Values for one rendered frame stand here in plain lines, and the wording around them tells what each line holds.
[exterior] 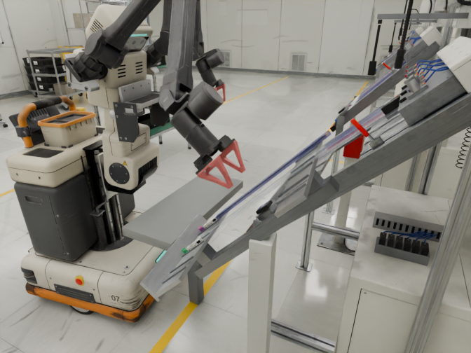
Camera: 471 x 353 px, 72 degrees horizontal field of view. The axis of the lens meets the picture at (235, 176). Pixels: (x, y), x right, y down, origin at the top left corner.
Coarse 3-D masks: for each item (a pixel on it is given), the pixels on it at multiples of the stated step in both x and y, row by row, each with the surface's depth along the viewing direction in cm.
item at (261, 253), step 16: (256, 240) 82; (272, 240) 82; (256, 256) 83; (272, 256) 82; (256, 272) 85; (272, 272) 86; (256, 288) 87; (272, 288) 90; (256, 304) 89; (272, 304) 95; (256, 320) 92; (256, 336) 95; (256, 352) 97
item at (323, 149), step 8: (320, 152) 69; (304, 160) 71; (312, 160) 70; (296, 168) 72; (288, 176) 73; (272, 184) 76; (264, 192) 77; (256, 200) 79; (240, 208) 81; (232, 216) 83; (224, 224) 85; (208, 232) 87; (200, 240) 89
